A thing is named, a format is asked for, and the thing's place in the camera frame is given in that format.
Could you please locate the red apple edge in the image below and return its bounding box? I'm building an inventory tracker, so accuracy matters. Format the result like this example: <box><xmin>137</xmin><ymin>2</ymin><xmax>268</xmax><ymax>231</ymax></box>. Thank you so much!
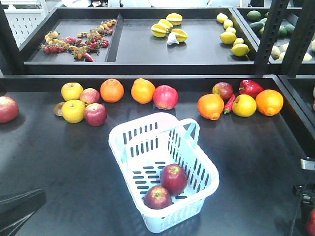
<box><xmin>305</xmin><ymin>209</ymin><xmax>315</xmax><ymax>236</ymax></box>
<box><xmin>153</xmin><ymin>85</ymin><xmax>179</xmax><ymax>110</ymax></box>

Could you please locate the orange right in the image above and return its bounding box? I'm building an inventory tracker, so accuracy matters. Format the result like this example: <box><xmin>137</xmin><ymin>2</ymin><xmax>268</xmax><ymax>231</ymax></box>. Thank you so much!
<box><xmin>255</xmin><ymin>89</ymin><xmax>284</xmax><ymax>116</ymax></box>

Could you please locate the yellow apple rear left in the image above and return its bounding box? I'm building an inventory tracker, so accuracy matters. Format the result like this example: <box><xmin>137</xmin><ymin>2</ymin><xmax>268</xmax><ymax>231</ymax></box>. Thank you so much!
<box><xmin>61</xmin><ymin>82</ymin><xmax>83</xmax><ymax>101</ymax></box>

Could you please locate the red apple beside yellow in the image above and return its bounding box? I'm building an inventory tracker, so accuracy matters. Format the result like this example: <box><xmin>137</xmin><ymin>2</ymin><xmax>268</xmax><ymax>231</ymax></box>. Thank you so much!
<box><xmin>84</xmin><ymin>103</ymin><xmax>107</xmax><ymax>127</ymax></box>

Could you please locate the orange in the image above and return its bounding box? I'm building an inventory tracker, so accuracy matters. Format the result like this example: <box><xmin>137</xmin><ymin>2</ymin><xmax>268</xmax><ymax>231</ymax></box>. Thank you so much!
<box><xmin>131</xmin><ymin>78</ymin><xmax>156</xmax><ymax>104</ymax></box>
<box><xmin>197</xmin><ymin>93</ymin><xmax>224</xmax><ymax>120</ymax></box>
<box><xmin>255</xmin><ymin>89</ymin><xmax>284</xmax><ymax>116</ymax></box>
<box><xmin>100</xmin><ymin>78</ymin><xmax>124</xmax><ymax>103</ymax></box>

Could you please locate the large red apple far left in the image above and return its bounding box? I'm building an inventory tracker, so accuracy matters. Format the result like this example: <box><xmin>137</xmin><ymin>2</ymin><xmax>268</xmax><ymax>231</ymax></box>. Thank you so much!
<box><xmin>0</xmin><ymin>96</ymin><xmax>19</xmax><ymax>123</ymax></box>

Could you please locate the red bell pepper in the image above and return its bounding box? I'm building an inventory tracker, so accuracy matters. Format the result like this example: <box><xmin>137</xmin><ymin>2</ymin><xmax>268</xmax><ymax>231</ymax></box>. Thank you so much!
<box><xmin>238</xmin><ymin>80</ymin><xmax>264</xmax><ymax>98</ymax></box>

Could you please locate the dark red apple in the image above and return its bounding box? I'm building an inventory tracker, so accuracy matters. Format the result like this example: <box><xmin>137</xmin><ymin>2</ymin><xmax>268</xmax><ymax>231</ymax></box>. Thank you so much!
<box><xmin>159</xmin><ymin>163</ymin><xmax>188</xmax><ymax>196</ymax></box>
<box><xmin>212</xmin><ymin>82</ymin><xmax>234</xmax><ymax>100</ymax></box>

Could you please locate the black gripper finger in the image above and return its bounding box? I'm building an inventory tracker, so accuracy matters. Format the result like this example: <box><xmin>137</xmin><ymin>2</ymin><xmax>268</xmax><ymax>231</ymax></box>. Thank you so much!
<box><xmin>0</xmin><ymin>189</ymin><xmax>47</xmax><ymax>236</ymax></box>

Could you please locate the red chili pepper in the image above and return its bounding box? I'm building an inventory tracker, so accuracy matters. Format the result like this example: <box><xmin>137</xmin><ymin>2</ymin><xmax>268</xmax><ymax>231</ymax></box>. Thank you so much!
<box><xmin>223</xmin><ymin>94</ymin><xmax>236</xmax><ymax>114</ymax></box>

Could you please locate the pink apple behind yellow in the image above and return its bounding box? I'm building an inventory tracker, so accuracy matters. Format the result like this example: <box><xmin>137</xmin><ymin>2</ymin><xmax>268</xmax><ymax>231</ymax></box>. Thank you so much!
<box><xmin>79</xmin><ymin>88</ymin><xmax>100</xmax><ymax>106</ymax></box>

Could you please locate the orange centre left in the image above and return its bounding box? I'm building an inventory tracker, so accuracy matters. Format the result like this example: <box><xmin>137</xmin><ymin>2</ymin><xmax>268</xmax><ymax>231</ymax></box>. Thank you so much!
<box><xmin>100</xmin><ymin>78</ymin><xmax>124</xmax><ymax>103</ymax></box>

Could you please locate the white garlic bulb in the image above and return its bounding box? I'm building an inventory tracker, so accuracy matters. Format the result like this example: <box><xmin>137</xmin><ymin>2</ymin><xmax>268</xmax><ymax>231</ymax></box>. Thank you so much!
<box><xmin>167</xmin><ymin>32</ymin><xmax>180</xmax><ymax>45</ymax></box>

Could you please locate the light blue plastic basket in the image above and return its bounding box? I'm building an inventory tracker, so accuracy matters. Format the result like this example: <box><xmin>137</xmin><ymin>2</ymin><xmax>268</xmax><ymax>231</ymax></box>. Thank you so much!
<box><xmin>108</xmin><ymin>112</ymin><xmax>220</xmax><ymax>233</ymax></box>

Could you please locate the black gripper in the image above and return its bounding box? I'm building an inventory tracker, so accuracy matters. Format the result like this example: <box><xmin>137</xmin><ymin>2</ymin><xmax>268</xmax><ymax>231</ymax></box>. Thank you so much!
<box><xmin>292</xmin><ymin>170</ymin><xmax>315</xmax><ymax>221</ymax></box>

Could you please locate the yellow starfruit rear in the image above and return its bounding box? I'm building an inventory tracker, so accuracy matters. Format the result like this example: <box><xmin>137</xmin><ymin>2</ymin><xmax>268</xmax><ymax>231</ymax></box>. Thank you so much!
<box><xmin>166</xmin><ymin>13</ymin><xmax>183</xmax><ymax>26</ymax></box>

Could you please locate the yellow apple front left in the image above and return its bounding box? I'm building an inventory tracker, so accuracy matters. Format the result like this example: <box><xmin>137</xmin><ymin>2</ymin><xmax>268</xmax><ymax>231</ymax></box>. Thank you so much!
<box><xmin>62</xmin><ymin>100</ymin><xmax>86</xmax><ymax>123</ymax></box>

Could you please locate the brown round fruit slice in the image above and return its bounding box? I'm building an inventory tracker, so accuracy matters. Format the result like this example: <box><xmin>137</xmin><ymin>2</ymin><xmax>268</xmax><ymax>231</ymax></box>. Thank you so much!
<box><xmin>53</xmin><ymin>102</ymin><xmax>65</xmax><ymax>117</ymax></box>

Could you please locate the black wooden produce stand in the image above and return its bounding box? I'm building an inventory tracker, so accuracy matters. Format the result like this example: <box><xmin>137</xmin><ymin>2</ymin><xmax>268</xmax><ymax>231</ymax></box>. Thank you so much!
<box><xmin>0</xmin><ymin>8</ymin><xmax>315</xmax><ymax>236</ymax></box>

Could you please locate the cherry tomato vine pile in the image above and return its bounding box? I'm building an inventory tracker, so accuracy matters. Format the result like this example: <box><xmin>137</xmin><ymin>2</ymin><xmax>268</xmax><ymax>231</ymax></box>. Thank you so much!
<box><xmin>38</xmin><ymin>19</ymin><xmax>117</xmax><ymax>62</ymax></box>

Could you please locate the yellow lemon fruit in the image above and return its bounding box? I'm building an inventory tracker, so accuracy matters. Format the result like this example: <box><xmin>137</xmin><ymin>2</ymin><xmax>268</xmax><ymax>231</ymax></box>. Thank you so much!
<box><xmin>232</xmin><ymin>94</ymin><xmax>257</xmax><ymax>118</ymax></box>

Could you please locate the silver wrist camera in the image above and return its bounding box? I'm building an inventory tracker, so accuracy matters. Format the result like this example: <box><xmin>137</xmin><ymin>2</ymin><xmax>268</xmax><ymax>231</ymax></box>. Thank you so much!
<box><xmin>301</xmin><ymin>158</ymin><xmax>315</xmax><ymax>171</ymax></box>

